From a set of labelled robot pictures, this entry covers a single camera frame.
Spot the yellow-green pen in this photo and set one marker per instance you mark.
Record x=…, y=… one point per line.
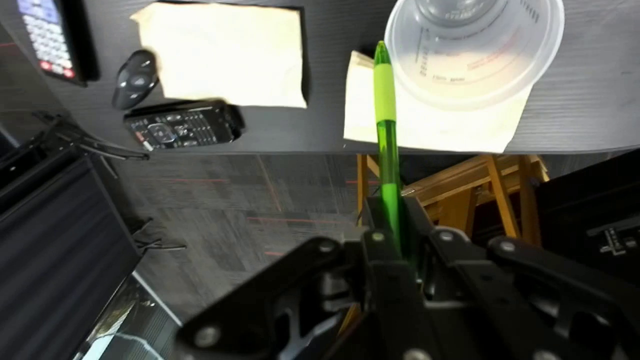
x=384, y=111

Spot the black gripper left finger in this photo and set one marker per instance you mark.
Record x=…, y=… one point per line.
x=281, y=310

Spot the clear plastic cup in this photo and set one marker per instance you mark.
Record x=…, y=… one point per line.
x=464, y=55

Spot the small black remote control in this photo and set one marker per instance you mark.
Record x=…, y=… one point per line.
x=185, y=125

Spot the wooden easel stand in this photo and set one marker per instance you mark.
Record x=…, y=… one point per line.
x=450, y=196

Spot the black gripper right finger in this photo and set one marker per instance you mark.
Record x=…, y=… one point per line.
x=540, y=304

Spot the long black remote control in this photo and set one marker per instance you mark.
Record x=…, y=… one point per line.
x=61, y=38

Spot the black key fob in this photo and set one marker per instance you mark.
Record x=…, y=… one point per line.
x=134, y=78

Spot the beige napkin under cup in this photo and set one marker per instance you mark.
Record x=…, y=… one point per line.
x=421, y=126

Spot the beige napkin near remotes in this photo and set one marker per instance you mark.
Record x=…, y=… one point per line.
x=243, y=55

